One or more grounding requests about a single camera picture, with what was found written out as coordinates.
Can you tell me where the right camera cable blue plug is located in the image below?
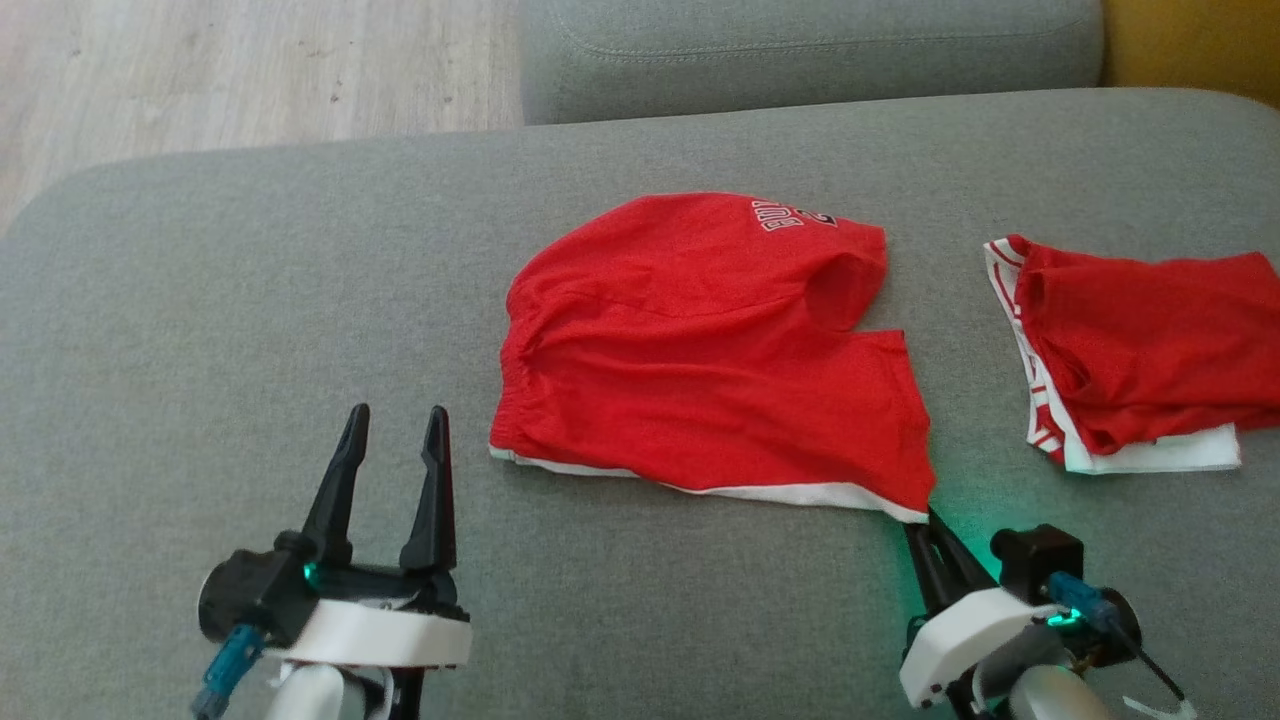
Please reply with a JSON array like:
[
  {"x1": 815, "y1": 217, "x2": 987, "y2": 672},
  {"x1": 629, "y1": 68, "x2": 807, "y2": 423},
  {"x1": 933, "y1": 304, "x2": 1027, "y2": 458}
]
[{"x1": 1047, "y1": 572, "x2": 1188, "y2": 703}]

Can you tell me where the grey fabric ottoman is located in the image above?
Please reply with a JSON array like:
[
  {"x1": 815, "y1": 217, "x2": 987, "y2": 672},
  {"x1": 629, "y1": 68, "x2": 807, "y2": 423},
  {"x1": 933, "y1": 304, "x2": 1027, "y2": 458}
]
[{"x1": 0, "y1": 88, "x2": 1280, "y2": 720}]

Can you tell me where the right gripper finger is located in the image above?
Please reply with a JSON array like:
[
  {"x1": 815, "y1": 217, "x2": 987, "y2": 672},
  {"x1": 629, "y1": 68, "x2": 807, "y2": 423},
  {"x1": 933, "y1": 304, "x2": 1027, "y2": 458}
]
[
  {"x1": 927, "y1": 506, "x2": 1002, "y2": 605},
  {"x1": 904, "y1": 520, "x2": 958, "y2": 617}
]

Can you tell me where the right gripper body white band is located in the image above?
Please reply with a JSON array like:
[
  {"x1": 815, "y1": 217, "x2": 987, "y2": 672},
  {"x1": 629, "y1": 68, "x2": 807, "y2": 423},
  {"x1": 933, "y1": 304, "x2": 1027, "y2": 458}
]
[{"x1": 898, "y1": 586, "x2": 1067, "y2": 720}]

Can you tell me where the camera cable blue plug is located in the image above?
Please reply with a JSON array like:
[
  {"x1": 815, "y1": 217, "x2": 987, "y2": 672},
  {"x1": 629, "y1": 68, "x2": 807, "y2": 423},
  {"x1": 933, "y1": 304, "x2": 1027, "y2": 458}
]
[
  {"x1": 190, "y1": 625, "x2": 264, "y2": 720},
  {"x1": 1047, "y1": 572, "x2": 1188, "y2": 703}
]

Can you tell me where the left camera cable blue plug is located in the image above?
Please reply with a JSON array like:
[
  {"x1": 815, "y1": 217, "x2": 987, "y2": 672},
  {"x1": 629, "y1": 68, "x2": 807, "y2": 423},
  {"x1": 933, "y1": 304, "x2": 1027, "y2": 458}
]
[{"x1": 190, "y1": 625, "x2": 264, "y2": 720}]

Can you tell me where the yellow sofa backrest cushion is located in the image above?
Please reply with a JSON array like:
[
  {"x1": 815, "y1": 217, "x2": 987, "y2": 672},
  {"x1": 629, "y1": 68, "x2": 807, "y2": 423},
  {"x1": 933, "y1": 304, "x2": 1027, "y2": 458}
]
[{"x1": 1100, "y1": 0, "x2": 1280, "y2": 109}]

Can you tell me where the grey sofa seat cushion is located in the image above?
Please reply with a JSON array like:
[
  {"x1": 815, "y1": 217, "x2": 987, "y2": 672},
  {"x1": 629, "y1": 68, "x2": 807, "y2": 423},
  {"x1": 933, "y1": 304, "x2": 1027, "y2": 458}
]
[{"x1": 520, "y1": 0, "x2": 1105, "y2": 126}]

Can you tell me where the red shorts white stripe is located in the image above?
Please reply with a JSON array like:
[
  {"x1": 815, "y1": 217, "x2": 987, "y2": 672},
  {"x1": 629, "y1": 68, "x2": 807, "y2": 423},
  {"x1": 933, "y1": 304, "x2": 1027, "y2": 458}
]
[{"x1": 488, "y1": 192, "x2": 938, "y2": 526}]

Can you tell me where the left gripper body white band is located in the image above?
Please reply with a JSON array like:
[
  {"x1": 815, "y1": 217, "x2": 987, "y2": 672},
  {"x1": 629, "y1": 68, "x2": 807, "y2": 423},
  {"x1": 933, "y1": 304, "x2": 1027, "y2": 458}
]
[{"x1": 288, "y1": 566, "x2": 474, "y2": 670}]

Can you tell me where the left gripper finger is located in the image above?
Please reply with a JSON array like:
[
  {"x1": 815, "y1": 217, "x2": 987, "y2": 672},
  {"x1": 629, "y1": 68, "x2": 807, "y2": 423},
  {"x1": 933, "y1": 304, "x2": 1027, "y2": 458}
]
[
  {"x1": 399, "y1": 405, "x2": 459, "y2": 577},
  {"x1": 299, "y1": 403, "x2": 371, "y2": 572}
]

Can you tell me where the white cable label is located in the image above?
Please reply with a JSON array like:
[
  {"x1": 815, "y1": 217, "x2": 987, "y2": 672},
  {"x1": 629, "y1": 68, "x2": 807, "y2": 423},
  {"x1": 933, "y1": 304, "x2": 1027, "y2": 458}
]
[{"x1": 1122, "y1": 693, "x2": 1198, "y2": 720}]

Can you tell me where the red Bulls 23 jersey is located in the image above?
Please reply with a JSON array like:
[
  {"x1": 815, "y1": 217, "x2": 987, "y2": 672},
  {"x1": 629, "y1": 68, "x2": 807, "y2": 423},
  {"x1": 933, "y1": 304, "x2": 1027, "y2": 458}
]
[{"x1": 983, "y1": 234, "x2": 1280, "y2": 476}]

